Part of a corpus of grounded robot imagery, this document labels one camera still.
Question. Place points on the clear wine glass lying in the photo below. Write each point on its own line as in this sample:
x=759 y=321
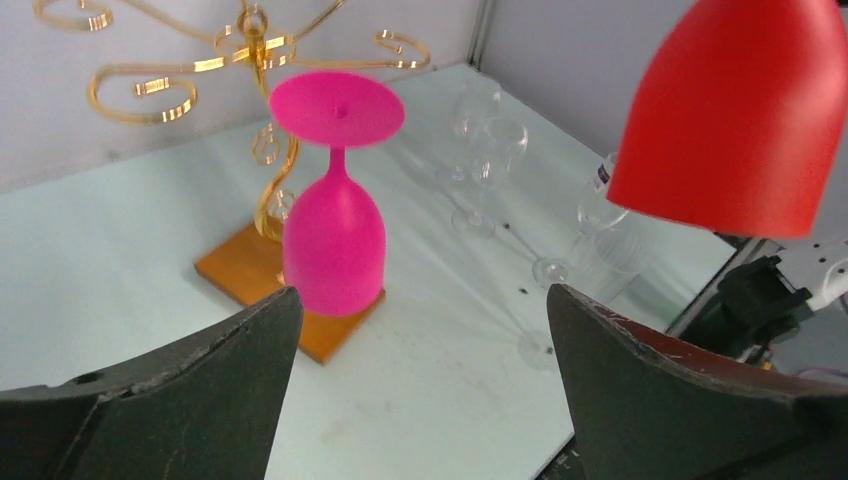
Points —
x=546 y=271

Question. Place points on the clear wine glass upright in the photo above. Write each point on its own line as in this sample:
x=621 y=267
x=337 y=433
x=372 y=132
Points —
x=595 y=212

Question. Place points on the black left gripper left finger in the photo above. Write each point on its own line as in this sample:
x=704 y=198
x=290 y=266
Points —
x=206 y=406

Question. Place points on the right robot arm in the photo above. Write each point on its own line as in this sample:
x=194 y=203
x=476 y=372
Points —
x=762 y=295

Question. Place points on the gold rack wooden base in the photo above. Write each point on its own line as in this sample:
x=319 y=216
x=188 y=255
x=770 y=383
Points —
x=249 y=264

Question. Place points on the pink wine glass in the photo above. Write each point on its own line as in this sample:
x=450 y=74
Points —
x=334 y=240

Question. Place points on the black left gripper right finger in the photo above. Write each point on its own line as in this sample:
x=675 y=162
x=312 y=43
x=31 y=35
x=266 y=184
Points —
x=645 y=405

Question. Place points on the clear wine glass far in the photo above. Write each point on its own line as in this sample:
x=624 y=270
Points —
x=487 y=145

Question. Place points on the clear plastic cup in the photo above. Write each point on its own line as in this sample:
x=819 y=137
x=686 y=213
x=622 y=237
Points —
x=607 y=262

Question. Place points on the red wine glass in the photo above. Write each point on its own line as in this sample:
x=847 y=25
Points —
x=736 y=122

